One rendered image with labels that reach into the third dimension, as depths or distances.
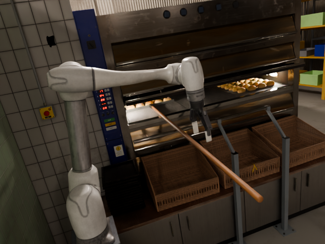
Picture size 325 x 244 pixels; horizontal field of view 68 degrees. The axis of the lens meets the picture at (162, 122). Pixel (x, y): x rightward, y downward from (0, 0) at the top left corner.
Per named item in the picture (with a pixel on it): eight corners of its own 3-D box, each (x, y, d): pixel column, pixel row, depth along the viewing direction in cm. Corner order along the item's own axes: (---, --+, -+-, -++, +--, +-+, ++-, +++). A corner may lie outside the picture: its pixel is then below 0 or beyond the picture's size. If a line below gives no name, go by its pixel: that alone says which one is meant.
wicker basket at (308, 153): (251, 150, 263) (250, 126, 254) (293, 137, 277) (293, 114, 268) (285, 170, 219) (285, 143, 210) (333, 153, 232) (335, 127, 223)
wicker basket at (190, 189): (144, 181, 237) (140, 156, 228) (198, 166, 248) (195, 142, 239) (156, 213, 192) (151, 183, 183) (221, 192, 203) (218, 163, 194)
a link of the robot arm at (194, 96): (190, 92, 116) (192, 104, 118) (207, 87, 118) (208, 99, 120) (182, 89, 124) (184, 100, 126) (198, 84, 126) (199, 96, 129)
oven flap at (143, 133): (134, 151, 225) (129, 130, 225) (292, 108, 266) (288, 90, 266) (135, 151, 220) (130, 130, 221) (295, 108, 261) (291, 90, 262)
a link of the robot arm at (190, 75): (209, 87, 118) (197, 83, 130) (204, 54, 112) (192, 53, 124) (189, 93, 115) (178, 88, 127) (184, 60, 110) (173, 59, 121)
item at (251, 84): (212, 85, 314) (212, 82, 312) (244, 78, 325) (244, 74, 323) (239, 94, 258) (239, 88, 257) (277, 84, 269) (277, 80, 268)
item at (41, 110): (43, 118, 195) (39, 106, 191) (56, 115, 197) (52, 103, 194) (41, 120, 188) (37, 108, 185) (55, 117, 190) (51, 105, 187)
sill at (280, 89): (127, 127, 224) (127, 123, 223) (288, 88, 265) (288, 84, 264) (129, 129, 218) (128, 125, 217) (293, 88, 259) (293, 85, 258)
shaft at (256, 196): (264, 202, 100) (264, 196, 99) (258, 204, 100) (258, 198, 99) (154, 108, 257) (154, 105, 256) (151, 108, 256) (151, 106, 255)
